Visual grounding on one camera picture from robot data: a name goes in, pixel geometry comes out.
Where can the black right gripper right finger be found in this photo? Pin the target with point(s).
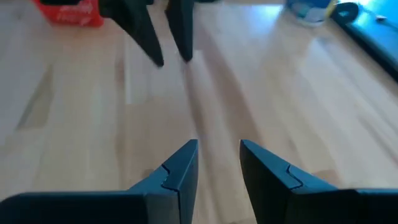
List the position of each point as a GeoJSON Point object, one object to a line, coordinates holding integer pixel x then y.
{"type": "Point", "coordinates": [295, 205]}

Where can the red plastic mesh basket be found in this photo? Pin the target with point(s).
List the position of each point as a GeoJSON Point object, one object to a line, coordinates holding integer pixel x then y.
{"type": "Point", "coordinates": [74, 14]}

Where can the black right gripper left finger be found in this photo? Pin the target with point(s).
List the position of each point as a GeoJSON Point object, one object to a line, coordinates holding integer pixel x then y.
{"type": "Point", "coordinates": [155, 205]}

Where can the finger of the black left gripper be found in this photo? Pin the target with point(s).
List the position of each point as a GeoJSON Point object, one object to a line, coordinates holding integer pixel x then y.
{"type": "Point", "coordinates": [182, 28]}
{"type": "Point", "coordinates": [136, 28]}

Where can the white wipes canister blue label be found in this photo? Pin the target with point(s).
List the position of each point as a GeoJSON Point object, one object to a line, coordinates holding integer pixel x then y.
{"type": "Point", "coordinates": [311, 11]}

